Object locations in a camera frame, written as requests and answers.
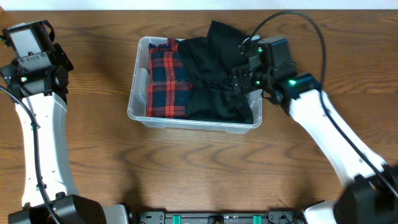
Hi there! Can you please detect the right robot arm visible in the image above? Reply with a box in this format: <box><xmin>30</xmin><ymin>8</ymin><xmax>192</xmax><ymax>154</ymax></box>
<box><xmin>232</xmin><ymin>35</ymin><xmax>397</xmax><ymax>223</ymax></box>

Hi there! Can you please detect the red plaid cloth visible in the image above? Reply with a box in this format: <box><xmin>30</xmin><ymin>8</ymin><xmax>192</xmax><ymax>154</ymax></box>
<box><xmin>146</xmin><ymin>39</ymin><xmax>192</xmax><ymax>119</ymax></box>

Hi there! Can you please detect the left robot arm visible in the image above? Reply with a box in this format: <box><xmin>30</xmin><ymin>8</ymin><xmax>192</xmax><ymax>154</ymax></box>
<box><xmin>1</xmin><ymin>20</ymin><xmax>106</xmax><ymax>223</ymax></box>

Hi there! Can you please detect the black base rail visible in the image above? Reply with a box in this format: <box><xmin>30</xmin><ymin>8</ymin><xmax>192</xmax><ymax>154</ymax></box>
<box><xmin>102</xmin><ymin>202</ymin><xmax>308</xmax><ymax>224</ymax></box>

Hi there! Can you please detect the clear plastic storage container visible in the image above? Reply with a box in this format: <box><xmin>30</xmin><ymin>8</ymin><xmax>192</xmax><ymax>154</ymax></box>
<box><xmin>127</xmin><ymin>36</ymin><xmax>262</xmax><ymax>134</ymax></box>

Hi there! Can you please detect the large black cloth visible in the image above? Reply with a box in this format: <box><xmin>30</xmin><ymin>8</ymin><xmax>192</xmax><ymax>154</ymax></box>
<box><xmin>178</xmin><ymin>21</ymin><xmax>254</xmax><ymax>124</ymax></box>

